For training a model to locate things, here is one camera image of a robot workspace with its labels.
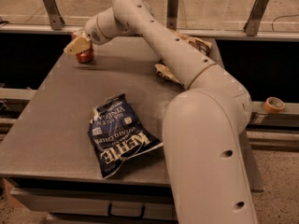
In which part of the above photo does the blue Kettle chip bag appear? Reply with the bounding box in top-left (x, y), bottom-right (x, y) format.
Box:
top-left (88, 93), bottom-right (163, 178)

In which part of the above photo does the tape roll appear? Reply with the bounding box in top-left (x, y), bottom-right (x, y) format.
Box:
top-left (264, 97), bottom-right (285, 113)

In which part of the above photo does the metal rail bracket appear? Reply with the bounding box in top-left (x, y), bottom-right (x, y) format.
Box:
top-left (42, 0), bottom-right (64, 30)
top-left (243, 0), bottom-right (270, 36)
top-left (166, 0), bottom-right (178, 30)

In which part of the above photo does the brown chip bag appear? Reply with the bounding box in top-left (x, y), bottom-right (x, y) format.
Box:
top-left (147, 29), bottom-right (216, 90)

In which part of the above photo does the grey drawer with handle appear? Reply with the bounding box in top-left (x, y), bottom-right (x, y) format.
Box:
top-left (10, 188), bottom-right (178, 224)

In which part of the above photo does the middle metal rail bracket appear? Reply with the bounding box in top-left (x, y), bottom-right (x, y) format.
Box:
top-left (166, 0), bottom-right (178, 30)

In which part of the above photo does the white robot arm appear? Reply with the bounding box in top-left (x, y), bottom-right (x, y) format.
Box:
top-left (65, 0), bottom-right (258, 224)

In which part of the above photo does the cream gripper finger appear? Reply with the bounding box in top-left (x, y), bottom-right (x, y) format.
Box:
top-left (64, 35), bottom-right (91, 55)

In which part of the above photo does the right metal rail bracket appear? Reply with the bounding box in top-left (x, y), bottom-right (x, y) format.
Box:
top-left (243, 0), bottom-right (270, 36)

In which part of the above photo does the red coke can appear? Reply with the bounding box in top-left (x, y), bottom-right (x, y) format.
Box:
top-left (71, 31), bottom-right (94, 63)

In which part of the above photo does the left metal rail bracket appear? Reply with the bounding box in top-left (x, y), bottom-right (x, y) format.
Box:
top-left (42, 0), bottom-right (64, 30)

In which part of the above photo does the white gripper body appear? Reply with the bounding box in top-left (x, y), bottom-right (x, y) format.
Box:
top-left (84, 8), bottom-right (134, 45)

